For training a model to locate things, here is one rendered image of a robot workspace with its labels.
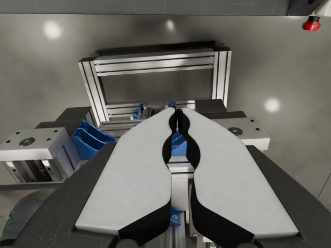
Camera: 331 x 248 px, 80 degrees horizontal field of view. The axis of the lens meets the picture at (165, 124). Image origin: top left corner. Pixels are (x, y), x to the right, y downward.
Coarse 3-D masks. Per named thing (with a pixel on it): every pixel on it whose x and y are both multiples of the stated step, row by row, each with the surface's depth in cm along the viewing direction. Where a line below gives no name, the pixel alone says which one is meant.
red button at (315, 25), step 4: (312, 16) 46; (316, 16) 46; (308, 20) 47; (312, 20) 46; (316, 20) 46; (304, 24) 47; (308, 24) 46; (312, 24) 46; (316, 24) 46; (320, 24) 46; (304, 28) 47; (308, 28) 47; (312, 28) 46; (316, 28) 46
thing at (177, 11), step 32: (0, 0) 34; (32, 0) 33; (64, 0) 33; (96, 0) 33; (128, 0) 33; (160, 0) 33; (192, 0) 33; (224, 0) 33; (256, 0) 33; (288, 0) 32
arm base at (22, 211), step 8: (32, 200) 48; (40, 200) 49; (16, 208) 48; (24, 208) 47; (32, 208) 47; (8, 216) 48; (16, 216) 46; (24, 216) 46; (8, 224) 45; (16, 224) 45; (24, 224) 45; (8, 232) 44; (16, 232) 44; (0, 240) 43; (8, 240) 42
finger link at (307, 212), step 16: (256, 160) 8; (272, 176) 7; (288, 176) 7; (288, 192) 7; (304, 192) 7; (288, 208) 6; (304, 208) 6; (320, 208) 6; (304, 224) 6; (320, 224) 6; (256, 240) 5; (272, 240) 5; (288, 240) 5; (304, 240) 5; (320, 240) 5
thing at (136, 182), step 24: (168, 120) 10; (120, 144) 9; (144, 144) 9; (168, 144) 9; (120, 168) 7; (144, 168) 7; (168, 168) 7; (96, 192) 7; (120, 192) 7; (144, 192) 7; (168, 192) 7; (96, 216) 6; (120, 216) 6; (144, 216) 6; (168, 216) 7; (144, 240) 6
